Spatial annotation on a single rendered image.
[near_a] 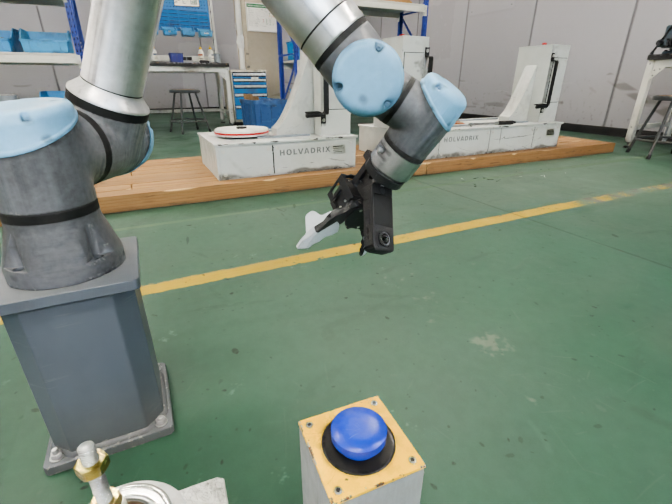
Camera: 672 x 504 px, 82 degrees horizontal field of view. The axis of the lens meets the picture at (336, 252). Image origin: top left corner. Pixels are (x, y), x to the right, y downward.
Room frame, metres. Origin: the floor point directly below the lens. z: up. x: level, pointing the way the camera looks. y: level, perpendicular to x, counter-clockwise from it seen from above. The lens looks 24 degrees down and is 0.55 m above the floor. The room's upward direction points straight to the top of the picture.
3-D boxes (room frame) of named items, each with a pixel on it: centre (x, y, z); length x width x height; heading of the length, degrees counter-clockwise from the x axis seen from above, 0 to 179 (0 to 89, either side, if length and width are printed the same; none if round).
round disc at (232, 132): (2.29, 0.54, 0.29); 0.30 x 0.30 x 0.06
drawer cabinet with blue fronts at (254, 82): (5.70, 1.23, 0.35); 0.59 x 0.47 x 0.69; 26
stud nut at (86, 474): (0.17, 0.16, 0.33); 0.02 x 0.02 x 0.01; 30
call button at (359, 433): (0.20, -0.02, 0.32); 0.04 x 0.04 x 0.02
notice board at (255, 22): (6.35, 1.03, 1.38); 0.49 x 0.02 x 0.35; 116
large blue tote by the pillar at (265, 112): (4.71, 0.83, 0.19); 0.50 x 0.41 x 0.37; 31
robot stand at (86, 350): (0.52, 0.40, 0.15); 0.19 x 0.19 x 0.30; 26
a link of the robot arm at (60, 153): (0.53, 0.40, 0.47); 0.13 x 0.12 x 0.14; 175
